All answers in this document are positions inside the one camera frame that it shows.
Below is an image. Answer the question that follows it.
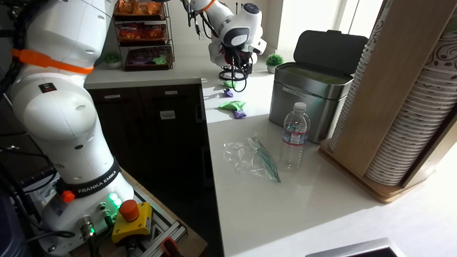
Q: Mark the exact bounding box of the wooden cup dispenser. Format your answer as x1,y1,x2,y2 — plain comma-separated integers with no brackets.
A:
320,0,457,203

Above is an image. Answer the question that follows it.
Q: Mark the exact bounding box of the small green plant left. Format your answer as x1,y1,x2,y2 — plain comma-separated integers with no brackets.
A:
103,53,123,69

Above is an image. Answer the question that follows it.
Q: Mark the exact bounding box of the steel trash bin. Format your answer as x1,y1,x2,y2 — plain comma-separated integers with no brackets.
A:
269,30,369,143

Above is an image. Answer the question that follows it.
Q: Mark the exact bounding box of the small green plant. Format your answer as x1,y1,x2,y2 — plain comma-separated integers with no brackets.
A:
266,53,284,75
103,53,123,69

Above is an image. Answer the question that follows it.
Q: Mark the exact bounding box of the snack display rack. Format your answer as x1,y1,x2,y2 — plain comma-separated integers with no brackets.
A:
114,0,174,72

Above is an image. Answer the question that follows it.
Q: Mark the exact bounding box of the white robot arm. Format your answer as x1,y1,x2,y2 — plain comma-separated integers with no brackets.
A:
2,0,146,203

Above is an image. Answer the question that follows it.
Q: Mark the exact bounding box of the clear zip plastic bag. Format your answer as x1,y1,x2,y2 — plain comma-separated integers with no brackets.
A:
223,137,281,183

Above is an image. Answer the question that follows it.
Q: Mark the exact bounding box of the stack of paper cups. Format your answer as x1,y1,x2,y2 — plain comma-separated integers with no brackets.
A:
366,32,457,186

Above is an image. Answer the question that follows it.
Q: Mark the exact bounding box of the yellow emergency stop box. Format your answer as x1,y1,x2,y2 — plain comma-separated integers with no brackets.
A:
111,200,153,244

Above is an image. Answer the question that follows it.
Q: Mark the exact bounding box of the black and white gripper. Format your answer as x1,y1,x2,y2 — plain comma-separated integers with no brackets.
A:
209,29,267,72

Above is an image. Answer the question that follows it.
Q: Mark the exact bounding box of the small green plant right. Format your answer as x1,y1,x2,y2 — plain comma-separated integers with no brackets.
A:
266,53,284,75

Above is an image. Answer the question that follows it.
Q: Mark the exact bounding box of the green sachet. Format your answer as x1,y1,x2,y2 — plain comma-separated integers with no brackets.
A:
217,100,246,112
223,82,234,89

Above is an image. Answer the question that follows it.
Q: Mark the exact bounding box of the clear plastic water bottle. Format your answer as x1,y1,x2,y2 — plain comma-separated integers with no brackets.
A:
281,102,310,170

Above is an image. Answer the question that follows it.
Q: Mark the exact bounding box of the dark wooden cabinet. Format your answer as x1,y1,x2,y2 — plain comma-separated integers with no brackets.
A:
90,85,224,257

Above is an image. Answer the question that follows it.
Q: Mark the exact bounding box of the purple sachet near gripper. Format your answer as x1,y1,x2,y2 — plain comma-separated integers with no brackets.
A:
223,90,234,97

